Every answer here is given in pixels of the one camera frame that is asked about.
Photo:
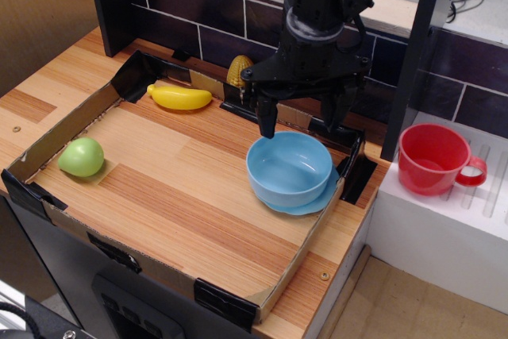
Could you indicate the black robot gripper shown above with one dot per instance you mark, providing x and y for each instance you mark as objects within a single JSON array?
[{"x": 308, "y": 63}]

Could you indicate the light blue plastic bowl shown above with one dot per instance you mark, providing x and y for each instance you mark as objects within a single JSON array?
[{"x": 289, "y": 170}]

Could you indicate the dark left shelf post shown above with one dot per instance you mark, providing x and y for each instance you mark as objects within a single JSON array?
[{"x": 115, "y": 19}]

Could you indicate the yellow toy banana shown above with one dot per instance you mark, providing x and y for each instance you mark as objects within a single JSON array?
[{"x": 179, "y": 98}]

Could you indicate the green toy pear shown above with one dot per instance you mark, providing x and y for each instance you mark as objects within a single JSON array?
[{"x": 83, "y": 157}]

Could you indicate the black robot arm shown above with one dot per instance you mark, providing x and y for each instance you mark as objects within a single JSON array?
[{"x": 324, "y": 14}]

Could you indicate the dark shelf post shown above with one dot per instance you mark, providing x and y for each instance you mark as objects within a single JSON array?
[
  {"x": 428, "y": 23},
  {"x": 115, "y": 19}
]

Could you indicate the red plastic cup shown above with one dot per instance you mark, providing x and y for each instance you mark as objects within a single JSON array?
[{"x": 432, "y": 158}]

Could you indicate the dark right shelf post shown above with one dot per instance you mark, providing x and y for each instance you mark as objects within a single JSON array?
[{"x": 428, "y": 23}]

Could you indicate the yellow toy corn cob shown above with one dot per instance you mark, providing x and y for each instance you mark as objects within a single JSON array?
[{"x": 238, "y": 64}]

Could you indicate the cardboard fence with black tape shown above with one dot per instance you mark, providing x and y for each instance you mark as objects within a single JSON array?
[{"x": 170, "y": 217}]

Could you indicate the black oven control panel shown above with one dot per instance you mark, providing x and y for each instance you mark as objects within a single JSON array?
[{"x": 132, "y": 317}]

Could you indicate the white grooved drying rack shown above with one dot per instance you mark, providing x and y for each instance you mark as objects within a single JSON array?
[{"x": 458, "y": 240}]

